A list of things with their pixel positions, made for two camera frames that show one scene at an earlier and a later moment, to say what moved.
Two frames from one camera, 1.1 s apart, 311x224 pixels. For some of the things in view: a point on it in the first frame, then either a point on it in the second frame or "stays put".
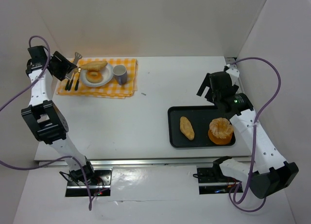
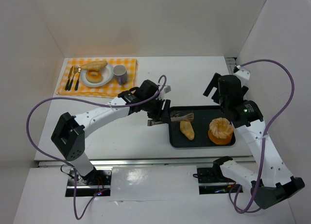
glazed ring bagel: (94, 77) stays put
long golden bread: (94, 65) stays put
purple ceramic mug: (120, 73) stays put
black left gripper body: (64, 66) → (165, 110)
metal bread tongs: (77, 56) → (186, 117)
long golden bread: (186, 128) stays put
